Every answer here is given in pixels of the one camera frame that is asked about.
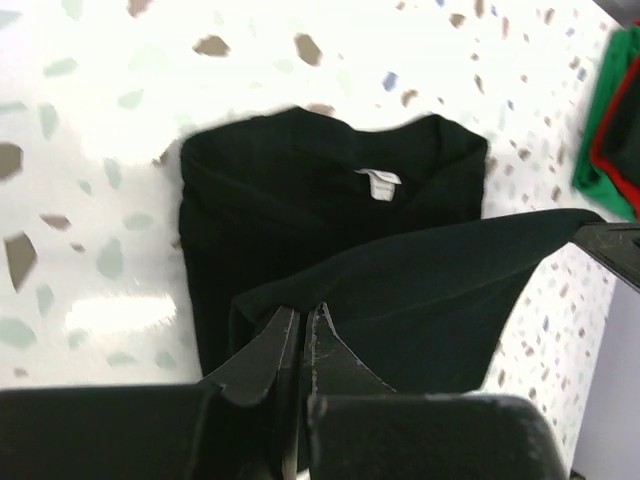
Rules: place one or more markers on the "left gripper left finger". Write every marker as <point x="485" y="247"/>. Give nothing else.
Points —
<point x="239" y="422"/>

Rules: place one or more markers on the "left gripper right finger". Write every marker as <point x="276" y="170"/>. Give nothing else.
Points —
<point x="358" y="427"/>

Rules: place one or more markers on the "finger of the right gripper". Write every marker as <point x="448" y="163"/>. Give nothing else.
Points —
<point x="615" y="246"/>

